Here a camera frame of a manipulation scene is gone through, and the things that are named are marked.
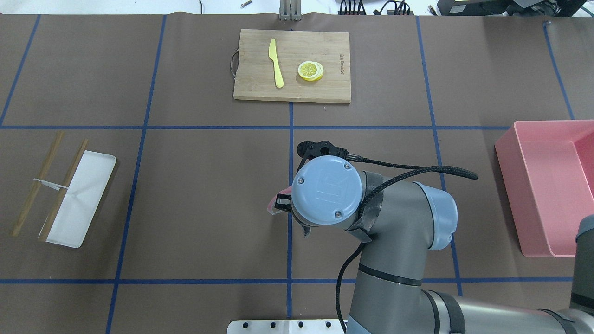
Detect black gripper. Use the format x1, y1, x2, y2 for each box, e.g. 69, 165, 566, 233
274, 141, 349, 213

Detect red and grey cloth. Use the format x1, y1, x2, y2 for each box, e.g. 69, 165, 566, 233
267, 186, 292, 215

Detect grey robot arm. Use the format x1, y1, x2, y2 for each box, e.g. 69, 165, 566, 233
269, 141, 593, 334

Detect yellow lemon slices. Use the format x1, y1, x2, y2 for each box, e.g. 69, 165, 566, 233
297, 61, 324, 82

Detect bamboo cutting board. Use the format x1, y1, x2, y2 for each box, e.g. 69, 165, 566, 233
233, 28, 352, 104

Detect yellow plastic knife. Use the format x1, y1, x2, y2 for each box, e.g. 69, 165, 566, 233
268, 38, 284, 89

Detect pink plastic bin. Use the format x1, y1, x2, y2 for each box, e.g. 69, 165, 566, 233
495, 120, 594, 257

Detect white rectangular tray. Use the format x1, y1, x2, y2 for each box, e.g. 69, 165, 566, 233
46, 150, 117, 249

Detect black monitor base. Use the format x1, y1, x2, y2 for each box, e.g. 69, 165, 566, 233
437, 0, 587, 17

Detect aluminium frame post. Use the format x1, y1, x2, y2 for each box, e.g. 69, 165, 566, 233
278, 0, 303, 21

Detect black cable bundle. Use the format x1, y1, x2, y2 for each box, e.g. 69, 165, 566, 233
338, 0, 414, 16

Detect white metal base plate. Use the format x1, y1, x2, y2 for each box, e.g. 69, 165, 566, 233
226, 319, 344, 334

